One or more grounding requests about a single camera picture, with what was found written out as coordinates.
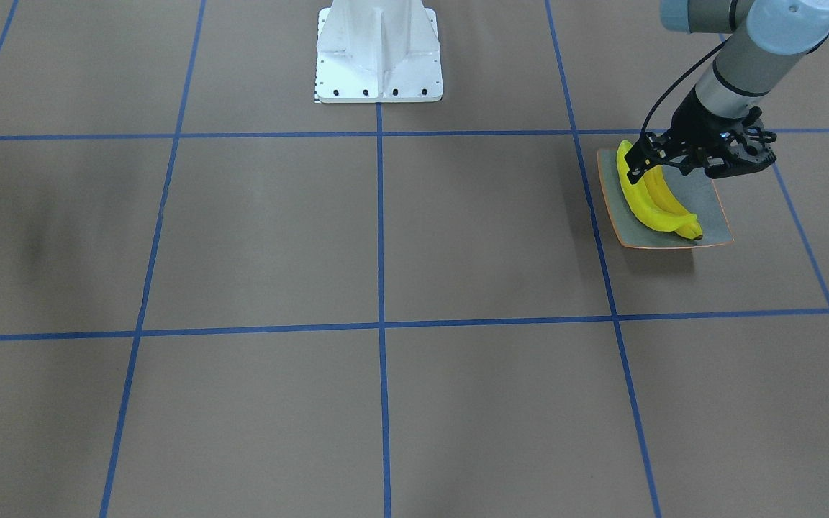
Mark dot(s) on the yellow banana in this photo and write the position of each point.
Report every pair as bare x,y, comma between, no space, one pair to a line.
640,203
664,199

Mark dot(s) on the grey square plate orange rim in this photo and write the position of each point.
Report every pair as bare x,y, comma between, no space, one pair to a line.
695,192

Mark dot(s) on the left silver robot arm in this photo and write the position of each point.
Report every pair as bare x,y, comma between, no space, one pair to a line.
764,41

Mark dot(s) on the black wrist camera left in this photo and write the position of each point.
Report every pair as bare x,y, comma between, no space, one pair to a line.
739,146

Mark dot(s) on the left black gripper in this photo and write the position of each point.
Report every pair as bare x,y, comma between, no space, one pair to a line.
686,122

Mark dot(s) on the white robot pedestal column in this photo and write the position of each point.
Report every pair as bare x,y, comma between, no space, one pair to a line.
378,52

